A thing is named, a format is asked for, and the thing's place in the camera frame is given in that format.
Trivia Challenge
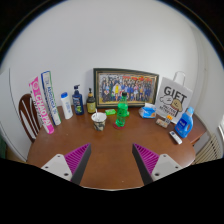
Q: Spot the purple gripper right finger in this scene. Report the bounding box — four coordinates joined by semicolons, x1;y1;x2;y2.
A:
132;143;182;185

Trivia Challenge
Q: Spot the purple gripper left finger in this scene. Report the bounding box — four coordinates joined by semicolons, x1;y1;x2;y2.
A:
42;143;91;185

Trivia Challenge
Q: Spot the green plastic bottle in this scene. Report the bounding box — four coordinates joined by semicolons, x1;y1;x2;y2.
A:
115;92;128;127

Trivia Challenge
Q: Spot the white remote control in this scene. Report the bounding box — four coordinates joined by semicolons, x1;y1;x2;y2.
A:
169;131;182;145

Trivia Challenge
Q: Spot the small box with orange items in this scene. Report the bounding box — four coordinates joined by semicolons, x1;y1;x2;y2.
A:
156;115;173;128

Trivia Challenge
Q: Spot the blue detergent bottle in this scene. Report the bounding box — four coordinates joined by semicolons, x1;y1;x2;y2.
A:
175;107;194;138

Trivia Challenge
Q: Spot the blue tissue pack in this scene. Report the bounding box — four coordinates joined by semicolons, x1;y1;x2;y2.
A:
139;103;156;119

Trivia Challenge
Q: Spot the red round coaster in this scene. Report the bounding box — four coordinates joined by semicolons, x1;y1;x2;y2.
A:
113;123;125;130

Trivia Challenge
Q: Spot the patterned cup with spoon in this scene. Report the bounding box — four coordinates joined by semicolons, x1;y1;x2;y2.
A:
91;111;107;131

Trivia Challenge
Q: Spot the white shampoo bottle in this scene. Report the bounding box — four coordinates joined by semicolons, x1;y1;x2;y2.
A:
61;92;73;119

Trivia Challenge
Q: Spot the white radiator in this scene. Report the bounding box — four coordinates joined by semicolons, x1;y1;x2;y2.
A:
194;134;222;164

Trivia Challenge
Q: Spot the dark amber pump bottle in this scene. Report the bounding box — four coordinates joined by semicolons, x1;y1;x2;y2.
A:
86;89;96;114

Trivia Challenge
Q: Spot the left green soap bar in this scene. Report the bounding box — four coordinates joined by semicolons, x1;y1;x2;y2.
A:
105;109;116;115

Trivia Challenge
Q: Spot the dark blue pump bottle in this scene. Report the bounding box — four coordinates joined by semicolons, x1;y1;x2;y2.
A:
72;85;84;115

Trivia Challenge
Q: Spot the white gift paper bag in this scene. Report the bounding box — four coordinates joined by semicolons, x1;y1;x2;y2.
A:
155;71;193;124

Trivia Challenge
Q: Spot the wooden chair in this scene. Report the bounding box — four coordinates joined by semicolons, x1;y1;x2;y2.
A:
18;94;40;142

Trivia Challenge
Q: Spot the framed group photo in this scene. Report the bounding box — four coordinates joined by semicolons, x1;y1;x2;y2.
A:
93;68;159;108

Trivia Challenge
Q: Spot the pink tall box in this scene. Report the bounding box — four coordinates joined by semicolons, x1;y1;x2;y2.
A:
29;77;54;134

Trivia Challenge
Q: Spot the green white tall box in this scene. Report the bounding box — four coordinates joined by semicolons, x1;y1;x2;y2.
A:
41;71;61;125

